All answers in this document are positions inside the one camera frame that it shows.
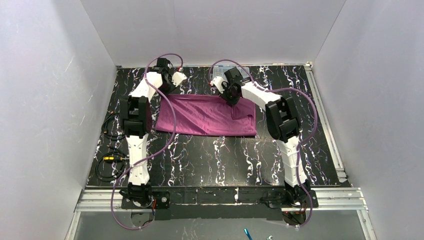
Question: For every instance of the clear plastic compartment box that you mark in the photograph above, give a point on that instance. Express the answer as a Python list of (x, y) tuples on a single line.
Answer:
[(231, 74)]

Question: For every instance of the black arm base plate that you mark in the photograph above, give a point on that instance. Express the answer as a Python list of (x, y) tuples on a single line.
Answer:
[(228, 202)]

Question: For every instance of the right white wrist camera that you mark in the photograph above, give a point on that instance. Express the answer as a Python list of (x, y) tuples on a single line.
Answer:
[(218, 83)]

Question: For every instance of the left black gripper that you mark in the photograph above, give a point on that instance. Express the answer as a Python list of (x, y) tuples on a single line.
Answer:
[(168, 84)]

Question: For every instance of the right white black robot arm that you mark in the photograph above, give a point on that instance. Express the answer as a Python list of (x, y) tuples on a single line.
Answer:
[(283, 124)]

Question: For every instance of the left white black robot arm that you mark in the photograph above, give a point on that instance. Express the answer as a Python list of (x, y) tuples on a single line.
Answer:
[(136, 121)]

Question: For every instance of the aluminium frame rail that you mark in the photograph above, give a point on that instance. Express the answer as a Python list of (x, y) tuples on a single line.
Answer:
[(215, 184)]

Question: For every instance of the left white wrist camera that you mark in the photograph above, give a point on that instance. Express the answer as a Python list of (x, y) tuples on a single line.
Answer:
[(178, 77)]

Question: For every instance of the purple cloth napkin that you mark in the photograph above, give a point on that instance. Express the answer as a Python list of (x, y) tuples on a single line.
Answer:
[(211, 116)]

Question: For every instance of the blue tool handle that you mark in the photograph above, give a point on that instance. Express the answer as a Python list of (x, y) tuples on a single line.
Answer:
[(247, 234)]

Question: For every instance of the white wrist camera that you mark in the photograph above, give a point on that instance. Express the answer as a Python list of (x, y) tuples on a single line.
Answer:
[(178, 77), (218, 83)]

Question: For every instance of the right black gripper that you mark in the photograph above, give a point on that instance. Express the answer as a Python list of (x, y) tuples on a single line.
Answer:
[(232, 98)]

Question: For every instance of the black coiled cable yellow plug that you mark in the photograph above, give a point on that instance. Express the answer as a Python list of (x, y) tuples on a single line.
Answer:
[(114, 156)]

